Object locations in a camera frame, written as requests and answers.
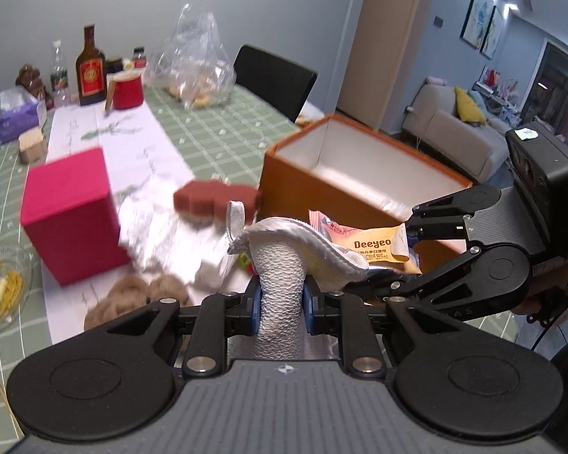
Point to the small wooden block box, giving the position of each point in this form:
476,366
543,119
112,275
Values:
32,145

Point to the clear plastic bag with bread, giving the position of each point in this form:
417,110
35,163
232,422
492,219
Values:
192,65

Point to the beige sofa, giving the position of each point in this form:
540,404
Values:
478,150

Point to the magenta cube box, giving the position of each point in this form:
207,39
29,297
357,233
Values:
69,216

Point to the orange cardboard box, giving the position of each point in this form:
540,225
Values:
354,175

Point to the purple tissue pack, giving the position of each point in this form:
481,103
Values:
20,111

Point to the red-brown sponge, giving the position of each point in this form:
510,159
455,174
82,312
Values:
206,201

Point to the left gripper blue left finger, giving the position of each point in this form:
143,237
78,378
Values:
254,292

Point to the yellow cushion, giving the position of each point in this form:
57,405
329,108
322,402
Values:
467,109

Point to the brown liquor bottle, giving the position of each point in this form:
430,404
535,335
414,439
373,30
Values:
90,73

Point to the foil snack packet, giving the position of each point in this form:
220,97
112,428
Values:
384,246

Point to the brown bear figurine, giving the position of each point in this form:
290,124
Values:
30,79

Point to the dark small jar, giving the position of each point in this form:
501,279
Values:
114,65

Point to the black camera box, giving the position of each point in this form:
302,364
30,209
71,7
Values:
540,164

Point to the wooden chopsticks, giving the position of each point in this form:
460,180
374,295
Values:
16,425

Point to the glass dish with peels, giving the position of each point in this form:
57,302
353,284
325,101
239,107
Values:
16,274

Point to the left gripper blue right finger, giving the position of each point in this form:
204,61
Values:
310,291

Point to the green checkered tablecloth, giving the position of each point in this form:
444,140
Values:
229,141

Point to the beige door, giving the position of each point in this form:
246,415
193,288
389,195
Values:
379,45

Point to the white paper table runner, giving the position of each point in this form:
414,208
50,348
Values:
140,160

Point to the black chair right side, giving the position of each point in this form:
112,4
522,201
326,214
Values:
283,84

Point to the red mug with handle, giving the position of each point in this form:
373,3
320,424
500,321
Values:
125,92

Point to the white oven mitt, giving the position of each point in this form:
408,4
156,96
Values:
284,251

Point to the wall picture frames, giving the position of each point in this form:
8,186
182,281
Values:
483,27

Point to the white plastic bag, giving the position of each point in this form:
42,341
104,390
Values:
158,239

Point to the clear plastic water bottle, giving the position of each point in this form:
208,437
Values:
59,76

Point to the brown plush towel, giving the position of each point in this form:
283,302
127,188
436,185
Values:
132,292

